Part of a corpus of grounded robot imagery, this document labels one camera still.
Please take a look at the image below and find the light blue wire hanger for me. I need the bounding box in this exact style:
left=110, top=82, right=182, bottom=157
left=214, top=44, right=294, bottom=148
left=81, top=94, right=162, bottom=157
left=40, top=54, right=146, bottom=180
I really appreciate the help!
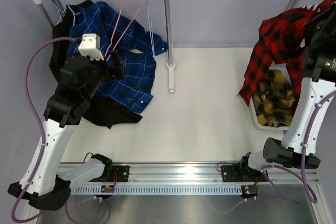
left=146, top=0, right=155, bottom=57

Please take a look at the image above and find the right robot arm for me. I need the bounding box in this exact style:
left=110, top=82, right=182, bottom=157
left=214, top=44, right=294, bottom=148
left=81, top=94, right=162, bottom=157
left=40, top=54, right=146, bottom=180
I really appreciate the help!
left=235, top=0, right=335, bottom=182

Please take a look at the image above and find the yellow plaid shirt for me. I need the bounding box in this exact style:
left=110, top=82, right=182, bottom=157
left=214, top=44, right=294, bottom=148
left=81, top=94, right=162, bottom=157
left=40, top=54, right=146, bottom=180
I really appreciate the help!
left=252, top=70, right=295, bottom=127

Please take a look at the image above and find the white perforated basket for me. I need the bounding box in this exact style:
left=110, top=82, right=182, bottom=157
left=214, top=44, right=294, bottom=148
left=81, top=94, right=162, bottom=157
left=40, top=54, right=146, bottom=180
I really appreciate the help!
left=249, top=64, right=291, bottom=131

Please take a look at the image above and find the pink wire hanger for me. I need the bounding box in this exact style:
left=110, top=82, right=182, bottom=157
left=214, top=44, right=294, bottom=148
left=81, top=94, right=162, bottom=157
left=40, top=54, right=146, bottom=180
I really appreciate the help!
left=104, top=0, right=148, bottom=61

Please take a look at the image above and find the red black checked shirt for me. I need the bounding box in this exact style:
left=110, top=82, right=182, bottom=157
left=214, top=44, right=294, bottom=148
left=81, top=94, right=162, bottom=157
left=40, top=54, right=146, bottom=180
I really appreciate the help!
left=238, top=0, right=335, bottom=105

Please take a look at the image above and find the white slotted cable duct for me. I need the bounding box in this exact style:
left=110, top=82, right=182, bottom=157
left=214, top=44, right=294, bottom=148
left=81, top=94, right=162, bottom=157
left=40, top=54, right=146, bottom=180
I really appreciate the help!
left=72, top=185, right=242, bottom=195

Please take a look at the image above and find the aluminium mounting rail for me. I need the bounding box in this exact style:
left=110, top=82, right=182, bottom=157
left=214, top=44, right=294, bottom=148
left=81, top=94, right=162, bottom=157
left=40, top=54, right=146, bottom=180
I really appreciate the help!
left=57, top=162, right=319, bottom=185

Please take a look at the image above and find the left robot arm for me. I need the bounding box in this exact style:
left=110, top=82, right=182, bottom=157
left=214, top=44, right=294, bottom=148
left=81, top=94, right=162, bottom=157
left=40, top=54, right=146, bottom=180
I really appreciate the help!
left=8, top=50, right=125, bottom=211

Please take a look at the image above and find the blue hanger on rack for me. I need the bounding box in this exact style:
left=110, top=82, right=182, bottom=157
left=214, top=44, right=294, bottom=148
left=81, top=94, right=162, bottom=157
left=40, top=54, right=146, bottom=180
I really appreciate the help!
left=63, top=0, right=80, bottom=26
left=49, top=0, right=64, bottom=25

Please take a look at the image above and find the blue plaid shirt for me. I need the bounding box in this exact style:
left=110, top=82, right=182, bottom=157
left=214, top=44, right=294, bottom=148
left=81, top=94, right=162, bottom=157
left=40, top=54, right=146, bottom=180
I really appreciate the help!
left=64, top=1, right=169, bottom=116

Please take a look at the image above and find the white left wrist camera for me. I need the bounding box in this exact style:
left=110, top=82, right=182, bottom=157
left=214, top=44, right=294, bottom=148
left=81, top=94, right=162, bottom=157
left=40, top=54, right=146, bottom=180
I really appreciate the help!
left=78, top=33, right=104, bottom=61

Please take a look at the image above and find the black garment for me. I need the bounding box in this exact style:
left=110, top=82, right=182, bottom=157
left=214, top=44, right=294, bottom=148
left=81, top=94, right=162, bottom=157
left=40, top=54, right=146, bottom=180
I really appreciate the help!
left=49, top=10, right=142, bottom=129

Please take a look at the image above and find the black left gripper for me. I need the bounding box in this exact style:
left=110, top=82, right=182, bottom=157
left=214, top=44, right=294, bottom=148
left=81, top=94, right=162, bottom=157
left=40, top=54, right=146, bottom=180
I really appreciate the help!
left=81, top=50, right=125, bottom=102

